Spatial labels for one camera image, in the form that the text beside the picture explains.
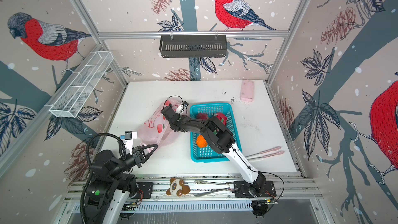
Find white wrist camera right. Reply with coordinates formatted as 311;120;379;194
176;101;189;116

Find pink plastic bag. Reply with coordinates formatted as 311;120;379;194
137;97;182;148

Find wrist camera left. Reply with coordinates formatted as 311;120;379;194
120;131;137;155

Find white wire mesh shelf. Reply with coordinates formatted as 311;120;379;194
49;51;114;118

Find metal tongs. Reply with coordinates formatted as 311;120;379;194
194;180;230;198

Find red dragon fruit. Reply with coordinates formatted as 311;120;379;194
196;113;209;120

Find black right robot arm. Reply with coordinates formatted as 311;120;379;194
161;105;266;198

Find pink white tweezers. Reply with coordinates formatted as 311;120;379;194
246;146;285;162

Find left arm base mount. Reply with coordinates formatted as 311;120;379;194
130;182;153;200

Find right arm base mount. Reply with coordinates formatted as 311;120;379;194
232;180;277;199

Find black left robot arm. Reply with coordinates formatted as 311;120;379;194
80;144;158;224

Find orange fruit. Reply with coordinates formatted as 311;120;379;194
196;135;208;148

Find teal plastic basket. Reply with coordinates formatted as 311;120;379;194
189;103;242;163

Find black hanging wire basket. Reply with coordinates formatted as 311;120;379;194
159;35;228;58

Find brown white plush toy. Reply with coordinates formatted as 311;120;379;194
166;177;191;197

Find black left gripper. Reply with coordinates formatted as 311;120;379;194
109;144;158;179

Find horizontal aluminium frame bar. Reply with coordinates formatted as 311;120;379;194
97;30;290;40

